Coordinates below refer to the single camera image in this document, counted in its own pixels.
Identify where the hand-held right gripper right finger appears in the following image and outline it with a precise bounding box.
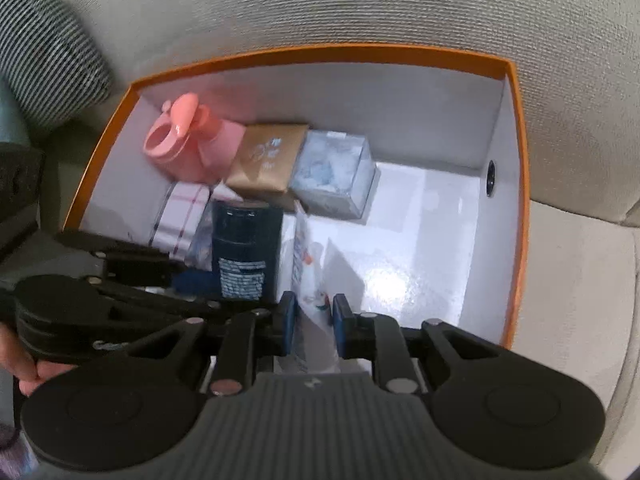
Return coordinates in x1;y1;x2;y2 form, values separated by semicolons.
332;294;501;393

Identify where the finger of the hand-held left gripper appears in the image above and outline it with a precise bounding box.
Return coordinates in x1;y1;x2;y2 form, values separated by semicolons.
55;232;222;292
100;281;227;322

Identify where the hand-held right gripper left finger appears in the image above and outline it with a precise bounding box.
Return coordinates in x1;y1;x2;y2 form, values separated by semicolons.
127;291;300;396

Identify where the orange-rimmed white box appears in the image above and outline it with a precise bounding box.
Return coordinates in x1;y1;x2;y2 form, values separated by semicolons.
62;45;531;352

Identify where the pink bottle with flip lid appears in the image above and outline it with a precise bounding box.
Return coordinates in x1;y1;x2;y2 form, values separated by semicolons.
143;92;246;184

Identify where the person's left hand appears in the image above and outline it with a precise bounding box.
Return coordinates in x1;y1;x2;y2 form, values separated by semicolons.
0;324;77;397

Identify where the white red plaid packet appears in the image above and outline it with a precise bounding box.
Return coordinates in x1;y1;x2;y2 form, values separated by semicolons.
149;182;212;262

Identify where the clear plastic packet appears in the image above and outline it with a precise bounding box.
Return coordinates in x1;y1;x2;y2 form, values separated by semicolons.
184;206;217;272

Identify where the dark blue cylindrical can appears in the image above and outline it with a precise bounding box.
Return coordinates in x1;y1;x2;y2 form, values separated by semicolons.
211;200;284;304

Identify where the light blue printed tissue pack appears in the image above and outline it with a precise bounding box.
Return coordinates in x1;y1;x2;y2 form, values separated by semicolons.
289;130;379;220

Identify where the tan cardboard box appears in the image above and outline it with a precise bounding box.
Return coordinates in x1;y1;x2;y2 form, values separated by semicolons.
225;124;309;196

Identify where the black white patterned cushion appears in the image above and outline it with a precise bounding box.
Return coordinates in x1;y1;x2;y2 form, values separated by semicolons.
0;0;114;132

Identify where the beige fabric sofa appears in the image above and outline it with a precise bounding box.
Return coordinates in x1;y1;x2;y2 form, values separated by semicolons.
0;0;640;480

